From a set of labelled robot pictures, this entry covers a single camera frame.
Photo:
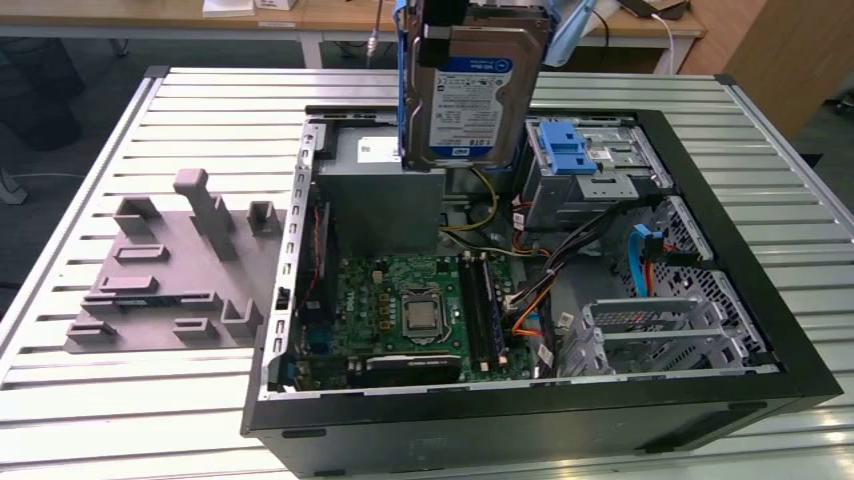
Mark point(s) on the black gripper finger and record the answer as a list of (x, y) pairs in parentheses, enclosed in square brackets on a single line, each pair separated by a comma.
[(443, 20)]

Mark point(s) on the hard disk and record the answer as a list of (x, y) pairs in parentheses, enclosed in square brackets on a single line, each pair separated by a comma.
[(467, 115)]

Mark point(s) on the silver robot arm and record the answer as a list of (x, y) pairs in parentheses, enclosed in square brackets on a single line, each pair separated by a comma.
[(566, 37)]

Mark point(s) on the metal disk bay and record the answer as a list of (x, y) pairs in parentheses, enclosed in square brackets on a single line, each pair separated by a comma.
[(661, 336)]

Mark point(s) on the small white box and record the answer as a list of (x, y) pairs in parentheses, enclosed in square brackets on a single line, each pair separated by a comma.
[(276, 4)]

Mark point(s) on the blue drive latch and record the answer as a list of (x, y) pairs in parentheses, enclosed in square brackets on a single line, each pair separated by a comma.
[(567, 147)]

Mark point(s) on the dark brown case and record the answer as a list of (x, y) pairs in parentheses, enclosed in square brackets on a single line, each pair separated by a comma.
[(657, 6)]

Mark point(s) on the white flat box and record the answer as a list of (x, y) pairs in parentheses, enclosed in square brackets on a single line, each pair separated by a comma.
[(227, 7)]

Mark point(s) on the grey power supply unit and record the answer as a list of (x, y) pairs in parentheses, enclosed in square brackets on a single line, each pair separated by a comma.
[(380, 215)]

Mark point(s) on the metal drive cage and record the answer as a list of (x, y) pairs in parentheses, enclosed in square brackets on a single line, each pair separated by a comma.
[(601, 190)]

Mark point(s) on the wooden desk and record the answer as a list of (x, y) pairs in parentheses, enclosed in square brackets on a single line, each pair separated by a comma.
[(134, 12)]

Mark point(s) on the green motherboard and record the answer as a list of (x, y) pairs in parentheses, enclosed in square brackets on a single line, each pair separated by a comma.
[(440, 270)]

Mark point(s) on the wooden cabinet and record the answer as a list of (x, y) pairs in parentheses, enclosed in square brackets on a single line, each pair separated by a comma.
[(787, 50)]

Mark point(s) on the CPU socket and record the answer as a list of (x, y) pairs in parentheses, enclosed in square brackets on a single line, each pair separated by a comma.
[(427, 294)]

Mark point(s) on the silver CPU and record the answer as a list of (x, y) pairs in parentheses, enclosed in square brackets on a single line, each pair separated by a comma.
[(423, 316)]

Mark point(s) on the grey parts rack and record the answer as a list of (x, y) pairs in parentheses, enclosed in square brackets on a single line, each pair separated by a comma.
[(180, 260)]

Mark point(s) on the black chair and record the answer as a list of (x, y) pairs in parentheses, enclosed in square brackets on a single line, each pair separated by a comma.
[(33, 90)]

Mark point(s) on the black graphics card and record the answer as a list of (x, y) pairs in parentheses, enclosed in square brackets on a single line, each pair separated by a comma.
[(407, 367)]

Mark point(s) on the white stand foot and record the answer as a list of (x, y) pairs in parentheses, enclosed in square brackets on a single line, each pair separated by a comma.
[(12, 190)]

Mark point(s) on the black PC case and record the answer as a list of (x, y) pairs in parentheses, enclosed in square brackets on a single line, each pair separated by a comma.
[(467, 435)]

